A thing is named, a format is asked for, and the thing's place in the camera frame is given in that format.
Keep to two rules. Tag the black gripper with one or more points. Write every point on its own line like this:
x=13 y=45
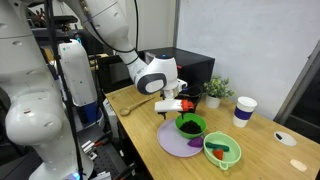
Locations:
x=185 y=97

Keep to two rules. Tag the dark green bowl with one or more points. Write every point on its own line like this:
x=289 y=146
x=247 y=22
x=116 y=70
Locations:
x=181 y=120

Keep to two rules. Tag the lilac round plate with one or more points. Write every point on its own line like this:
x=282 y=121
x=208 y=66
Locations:
x=173 y=141

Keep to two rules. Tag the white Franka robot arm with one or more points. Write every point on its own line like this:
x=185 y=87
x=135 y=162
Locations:
x=33 y=116

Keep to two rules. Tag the white speckled robot link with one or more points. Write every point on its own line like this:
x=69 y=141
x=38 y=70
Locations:
x=78 y=73

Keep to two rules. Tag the black microwave oven body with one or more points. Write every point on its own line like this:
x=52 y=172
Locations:
x=196 y=66

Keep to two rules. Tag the dark coffee beans pile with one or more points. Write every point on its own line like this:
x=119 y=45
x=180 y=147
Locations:
x=190 y=127

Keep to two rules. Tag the purple toy eggplant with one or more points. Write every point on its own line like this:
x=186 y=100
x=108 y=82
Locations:
x=196 y=142

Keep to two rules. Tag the wooden spoon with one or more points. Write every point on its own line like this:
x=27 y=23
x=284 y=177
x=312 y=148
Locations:
x=133 y=107

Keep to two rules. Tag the small potted green plant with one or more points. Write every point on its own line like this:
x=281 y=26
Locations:
x=216 y=90

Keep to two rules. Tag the teal toy cucumber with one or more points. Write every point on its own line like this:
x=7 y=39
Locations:
x=216 y=146

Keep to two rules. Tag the red toy strawberry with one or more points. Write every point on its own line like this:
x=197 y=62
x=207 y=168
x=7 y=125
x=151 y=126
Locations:
x=218 y=154

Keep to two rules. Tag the white box beside table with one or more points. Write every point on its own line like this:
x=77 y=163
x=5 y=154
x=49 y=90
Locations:
x=109 y=116

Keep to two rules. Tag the white paper cup purple band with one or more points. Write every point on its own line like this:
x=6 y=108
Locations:
x=244 y=111

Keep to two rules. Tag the black perforated breadboard table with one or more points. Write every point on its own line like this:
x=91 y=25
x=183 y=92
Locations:
x=106 y=160

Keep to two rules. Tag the small black item on disc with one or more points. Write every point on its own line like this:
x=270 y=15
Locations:
x=278 y=136

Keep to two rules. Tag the white round table disc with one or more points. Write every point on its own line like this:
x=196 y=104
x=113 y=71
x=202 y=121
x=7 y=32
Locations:
x=287 y=140

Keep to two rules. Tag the white wrist bracket red knob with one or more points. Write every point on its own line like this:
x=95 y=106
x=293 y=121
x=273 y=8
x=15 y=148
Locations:
x=170 y=105

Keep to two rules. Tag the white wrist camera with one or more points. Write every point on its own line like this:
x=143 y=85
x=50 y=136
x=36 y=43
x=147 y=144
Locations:
x=181 y=85

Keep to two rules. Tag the silver aluminium bracket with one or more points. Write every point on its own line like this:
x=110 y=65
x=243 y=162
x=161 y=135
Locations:
x=88 y=148

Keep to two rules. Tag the grey metal door frame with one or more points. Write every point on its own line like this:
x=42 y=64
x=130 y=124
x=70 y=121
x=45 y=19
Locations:
x=300 y=85

